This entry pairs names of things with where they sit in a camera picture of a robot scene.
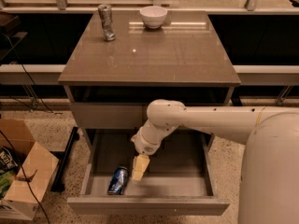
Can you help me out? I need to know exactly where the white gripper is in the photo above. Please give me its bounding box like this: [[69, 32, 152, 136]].
[[131, 128, 160, 181]]

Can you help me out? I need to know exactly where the blue pepsi can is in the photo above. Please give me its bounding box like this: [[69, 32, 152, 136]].
[[107, 166, 129, 195]]

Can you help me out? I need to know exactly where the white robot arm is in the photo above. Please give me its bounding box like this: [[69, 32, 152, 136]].
[[132, 100, 299, 224]]

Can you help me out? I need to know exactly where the open grey middle drawer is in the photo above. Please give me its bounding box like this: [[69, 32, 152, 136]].
[[67, 130, 229, 216]]

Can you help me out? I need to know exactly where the closed grey top drawer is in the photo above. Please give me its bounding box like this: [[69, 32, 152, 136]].
[[68, 102, 229, 131]]

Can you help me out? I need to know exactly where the crushed silver can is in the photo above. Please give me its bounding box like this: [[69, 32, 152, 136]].
[[98, 4, 116, 41]]

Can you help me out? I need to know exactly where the black bar on floor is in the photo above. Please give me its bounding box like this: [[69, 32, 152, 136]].
[[50, 127, 79, 192]]

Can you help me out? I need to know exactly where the grey cabinet with glossy top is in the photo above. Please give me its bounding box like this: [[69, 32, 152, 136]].
[[57, 9, 241, 151]]

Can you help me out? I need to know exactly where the cardboard box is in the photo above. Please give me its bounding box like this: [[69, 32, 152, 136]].
[[0, 119, 58, 220]]

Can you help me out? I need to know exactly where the snack bag in box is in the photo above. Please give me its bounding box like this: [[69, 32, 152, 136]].
[[0, 147, 18, 174]]

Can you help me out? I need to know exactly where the green bag in box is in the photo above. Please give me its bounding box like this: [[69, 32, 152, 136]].
[[0, 170, 16, 199]]

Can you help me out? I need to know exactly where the white ceramic bowl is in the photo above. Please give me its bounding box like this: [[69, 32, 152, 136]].
[[139, 6, 167, 29]]

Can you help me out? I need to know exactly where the black cable on left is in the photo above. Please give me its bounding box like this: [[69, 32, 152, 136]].
[[0, 31, 59, 224]]

